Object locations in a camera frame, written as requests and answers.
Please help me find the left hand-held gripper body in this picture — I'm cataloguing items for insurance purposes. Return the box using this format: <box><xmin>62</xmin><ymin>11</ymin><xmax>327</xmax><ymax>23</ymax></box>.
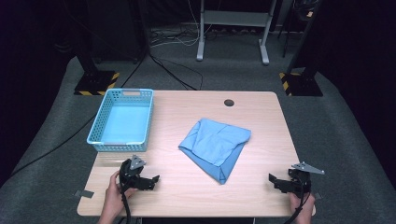
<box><xmin>119</xmin><ymin>154</ymin><xmax>150</xmax><ymax>191</ymax></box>

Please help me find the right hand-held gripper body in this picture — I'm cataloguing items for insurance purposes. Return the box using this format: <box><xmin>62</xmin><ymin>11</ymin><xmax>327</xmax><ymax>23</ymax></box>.
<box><xmin>288</xmin><ymin>161</ymin><xmax>325</xmax><ymax>199</ymax></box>

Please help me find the light blue shirt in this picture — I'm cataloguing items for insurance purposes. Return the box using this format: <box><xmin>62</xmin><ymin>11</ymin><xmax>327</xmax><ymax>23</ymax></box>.
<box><xmin>177</xmin><ymin>118</ymin><xmax>252</xmax><ymax>185</ymax></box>

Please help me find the person's right hand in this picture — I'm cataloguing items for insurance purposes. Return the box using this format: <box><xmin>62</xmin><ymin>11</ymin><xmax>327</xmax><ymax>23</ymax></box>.
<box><xmin>289</xmin><ymin>192</ymin><xmax>316</xmax><ymax>224</ymax></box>

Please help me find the person's left hand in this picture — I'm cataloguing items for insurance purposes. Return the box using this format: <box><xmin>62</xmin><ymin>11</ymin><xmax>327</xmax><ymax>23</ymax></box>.
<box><xmin>104</xmin><ymin>171</ymin><xmax>138</xmax><ymax>217</ymax></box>

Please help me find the blue plastic basket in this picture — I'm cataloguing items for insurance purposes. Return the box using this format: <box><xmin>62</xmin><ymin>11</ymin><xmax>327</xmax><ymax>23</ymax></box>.
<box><xmin>86</xmin><ymin>88</ymin><xmax>155</xmax><ymax>153</ymax></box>

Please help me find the black stand with striped base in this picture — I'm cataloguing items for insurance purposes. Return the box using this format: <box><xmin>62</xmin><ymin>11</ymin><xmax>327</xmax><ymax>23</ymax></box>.
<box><xmin>278</xmin><ymin>0</ymin><xmax>324</xmax><ymax>97</ymax></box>
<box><xmin>73</xmin><ymin>0</ymin><xmax>120</xmax><ymax>97</ymax></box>

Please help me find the black cabinet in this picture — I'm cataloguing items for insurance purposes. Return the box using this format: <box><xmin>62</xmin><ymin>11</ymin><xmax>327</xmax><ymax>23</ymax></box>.
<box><xmin>86</xmin><ymin>0</ymin><xmax>148</xmax><ymax>64</ymax></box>

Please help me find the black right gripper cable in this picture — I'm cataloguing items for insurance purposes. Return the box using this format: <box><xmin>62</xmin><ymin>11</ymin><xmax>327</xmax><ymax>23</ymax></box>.
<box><xmin>283</xmin><ymin>178</ymin><xmax>312</xmax><ymax>224</ymax></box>

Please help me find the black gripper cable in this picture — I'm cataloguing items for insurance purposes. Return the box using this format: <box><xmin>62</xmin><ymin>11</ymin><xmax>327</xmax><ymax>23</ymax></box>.
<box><xmin>283</xmin><ymin>178</ymin><xmax>312</xmax><ymax>224</ymax></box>
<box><xmin>120</xmin><ymin>186</ymin><xmax>133</xmax><ymax>224</ymax></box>

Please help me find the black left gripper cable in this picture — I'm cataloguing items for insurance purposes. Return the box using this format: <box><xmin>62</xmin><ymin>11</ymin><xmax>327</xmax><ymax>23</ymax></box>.
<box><xmin>120</xmin><ymin>186</ymin><xmax>133</xmax><ymax>224</ymax></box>

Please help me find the long black floor cable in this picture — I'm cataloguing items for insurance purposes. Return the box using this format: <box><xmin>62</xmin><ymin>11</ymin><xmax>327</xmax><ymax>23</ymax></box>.
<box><xmin>8</xmin><ymin>54</ymin><xmax>148</xmax><ymax>176</ymax></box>

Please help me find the black looped floor cable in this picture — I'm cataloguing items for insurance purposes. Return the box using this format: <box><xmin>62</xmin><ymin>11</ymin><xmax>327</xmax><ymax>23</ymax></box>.
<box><xmin>148</xmin><ymin>54</ymin><xmax>205</xmax><ymax>91</ymax></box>

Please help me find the white cable bundle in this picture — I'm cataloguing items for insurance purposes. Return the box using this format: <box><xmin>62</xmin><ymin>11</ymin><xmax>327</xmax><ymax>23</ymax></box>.
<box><xmin>150</xmin><ymin>0</ymin><xmax>206</xmax><ymax>49</ymax></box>

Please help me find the white metal desk frame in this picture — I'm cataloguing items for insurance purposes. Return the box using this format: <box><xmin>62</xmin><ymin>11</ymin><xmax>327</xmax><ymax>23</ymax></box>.
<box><xmin>195</xmin><ymin>0</ymin><xmax>278</xmax><ymax>66</ymax></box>

